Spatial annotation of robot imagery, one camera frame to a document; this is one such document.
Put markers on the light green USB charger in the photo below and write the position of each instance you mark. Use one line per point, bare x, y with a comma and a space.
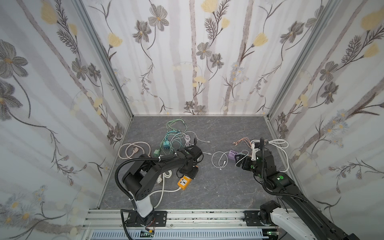
156, 153

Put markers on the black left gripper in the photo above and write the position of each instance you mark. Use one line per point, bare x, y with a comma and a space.
188, 170

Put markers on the orange power strip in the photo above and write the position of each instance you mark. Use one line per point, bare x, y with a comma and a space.
184, 182

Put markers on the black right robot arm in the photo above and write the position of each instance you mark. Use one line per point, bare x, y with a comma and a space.
312, 224

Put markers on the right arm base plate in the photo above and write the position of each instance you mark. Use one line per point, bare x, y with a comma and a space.
257, 218

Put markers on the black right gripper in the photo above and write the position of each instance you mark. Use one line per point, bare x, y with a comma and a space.
247, 162

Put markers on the purple power strip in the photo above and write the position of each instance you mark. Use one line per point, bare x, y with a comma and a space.
234, 156

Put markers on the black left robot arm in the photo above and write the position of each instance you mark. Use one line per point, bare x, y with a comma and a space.
136, 178

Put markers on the aluminium rail frame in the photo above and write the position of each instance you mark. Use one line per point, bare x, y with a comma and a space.
208, 224

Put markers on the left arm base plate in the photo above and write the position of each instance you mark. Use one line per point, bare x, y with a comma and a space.
154, 219

